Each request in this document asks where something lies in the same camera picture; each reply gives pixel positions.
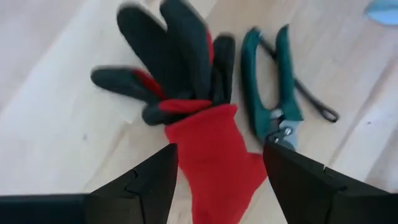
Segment wooden handled metal trowel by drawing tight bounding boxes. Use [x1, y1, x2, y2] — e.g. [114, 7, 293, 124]
[363, 0, 398, 26]

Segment green handled pruning shears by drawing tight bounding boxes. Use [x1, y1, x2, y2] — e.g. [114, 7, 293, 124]
[240, 24, 340, 152]

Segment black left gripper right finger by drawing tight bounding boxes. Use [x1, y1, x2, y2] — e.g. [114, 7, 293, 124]
[263, 142, 398, 224]

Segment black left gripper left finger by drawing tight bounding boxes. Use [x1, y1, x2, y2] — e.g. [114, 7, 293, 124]
[83, 143, 179, 224]

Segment red black work glove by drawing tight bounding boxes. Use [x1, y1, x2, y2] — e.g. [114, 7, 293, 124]
[142, 98, 213, 126]
[90, 0, 268, 224]

